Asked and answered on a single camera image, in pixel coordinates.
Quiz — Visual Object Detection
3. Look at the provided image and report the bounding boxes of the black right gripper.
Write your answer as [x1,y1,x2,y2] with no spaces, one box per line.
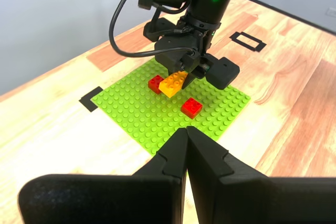
[154,30,241,90]

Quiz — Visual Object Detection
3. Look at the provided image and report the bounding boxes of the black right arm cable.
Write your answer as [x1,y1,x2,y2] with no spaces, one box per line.
[109,0,196,58]

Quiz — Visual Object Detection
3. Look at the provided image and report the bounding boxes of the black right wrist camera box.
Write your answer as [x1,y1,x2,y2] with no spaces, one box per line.
[143,17,182,42]

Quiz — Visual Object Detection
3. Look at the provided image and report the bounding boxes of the red two-by-two brick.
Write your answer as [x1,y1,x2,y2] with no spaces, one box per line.
[148,74,165,95]
[181,97,203,119]

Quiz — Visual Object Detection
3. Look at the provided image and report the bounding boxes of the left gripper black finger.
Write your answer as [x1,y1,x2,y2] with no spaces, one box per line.
[17,127,188,224]
[185,125,336,224]

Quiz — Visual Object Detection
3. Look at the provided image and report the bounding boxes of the green studded baseplate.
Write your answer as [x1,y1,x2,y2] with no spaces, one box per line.
[91,58,251,156]

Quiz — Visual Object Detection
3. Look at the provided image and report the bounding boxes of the black tape corner marker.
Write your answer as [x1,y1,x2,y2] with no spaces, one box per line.
[79,86,104,113]

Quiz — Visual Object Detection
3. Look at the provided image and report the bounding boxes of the black tape rectangle marker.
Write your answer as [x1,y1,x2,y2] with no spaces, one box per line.
[229,31,267,53]

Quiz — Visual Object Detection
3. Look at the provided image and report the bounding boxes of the yellow two-by-four brick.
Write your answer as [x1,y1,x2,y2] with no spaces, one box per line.
[159,71,188,98]

